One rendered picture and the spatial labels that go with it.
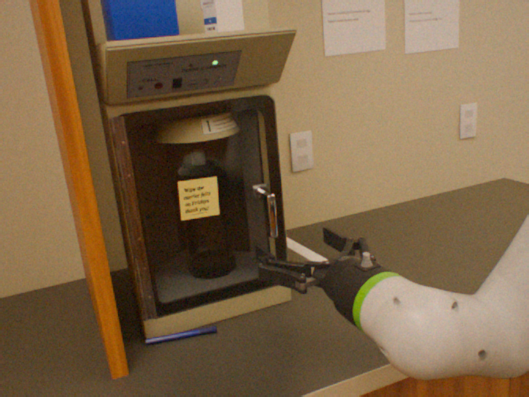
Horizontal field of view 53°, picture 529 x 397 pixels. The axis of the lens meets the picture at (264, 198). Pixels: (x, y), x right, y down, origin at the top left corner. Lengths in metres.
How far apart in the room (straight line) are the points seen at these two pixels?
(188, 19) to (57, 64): 0.26
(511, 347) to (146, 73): 0.66
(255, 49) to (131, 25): 0.21
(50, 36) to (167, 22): 0.17
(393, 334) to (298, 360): 0.38
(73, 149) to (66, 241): 0.61
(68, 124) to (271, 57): 0.36
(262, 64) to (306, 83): 0.61
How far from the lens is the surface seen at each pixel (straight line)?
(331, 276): 0.79
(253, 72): 0.99
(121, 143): 0.97
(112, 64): 0.88
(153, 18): 0.88
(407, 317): 0.65
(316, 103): 1.60
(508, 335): 0.73
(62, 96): 0.88
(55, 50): 0.88
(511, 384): 1.29
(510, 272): 0.72
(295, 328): 1.10
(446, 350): 0.65
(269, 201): 1.02
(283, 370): 0.98
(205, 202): 1.03
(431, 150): 1.87
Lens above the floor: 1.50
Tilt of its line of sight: 17 degrees down
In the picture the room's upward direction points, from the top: 5 degrees counter-clockwise
